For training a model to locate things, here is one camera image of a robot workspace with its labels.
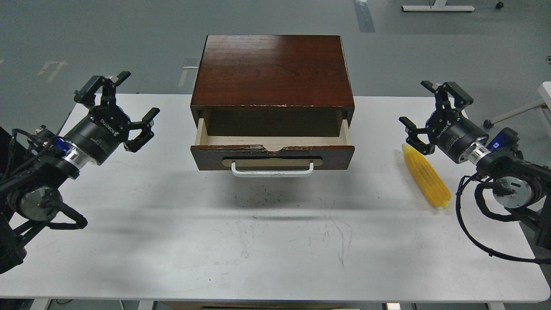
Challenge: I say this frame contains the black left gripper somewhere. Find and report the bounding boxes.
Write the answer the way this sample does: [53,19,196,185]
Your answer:
[63,71,160,165]

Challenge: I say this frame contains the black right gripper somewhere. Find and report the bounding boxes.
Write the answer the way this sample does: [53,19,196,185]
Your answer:
[398,81,490,164]

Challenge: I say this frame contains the yellow plastic corn cob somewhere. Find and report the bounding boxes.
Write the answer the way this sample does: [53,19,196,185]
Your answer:
[401,143,451,208]

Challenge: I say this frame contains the wooden drawer with white handle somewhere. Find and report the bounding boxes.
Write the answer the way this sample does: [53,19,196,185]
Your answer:
[190,110,356,176]

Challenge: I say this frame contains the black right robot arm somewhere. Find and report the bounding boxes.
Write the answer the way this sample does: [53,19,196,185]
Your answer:
[399,81,550,249]

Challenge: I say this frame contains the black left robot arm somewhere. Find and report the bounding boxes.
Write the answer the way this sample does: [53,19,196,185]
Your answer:
[0,71,160,273]

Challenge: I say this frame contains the dark wooden drawer cabinet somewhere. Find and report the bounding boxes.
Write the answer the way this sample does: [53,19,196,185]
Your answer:
[190,34,355,136]

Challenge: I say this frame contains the white chair base right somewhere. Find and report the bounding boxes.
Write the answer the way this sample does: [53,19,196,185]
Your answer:
[483,82,551,135]

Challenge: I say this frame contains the white table leg base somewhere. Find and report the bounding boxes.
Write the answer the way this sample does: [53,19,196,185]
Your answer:
[401,0,475,12]

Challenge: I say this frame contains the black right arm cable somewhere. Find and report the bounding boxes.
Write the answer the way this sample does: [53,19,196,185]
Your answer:
[455,173,551,265]

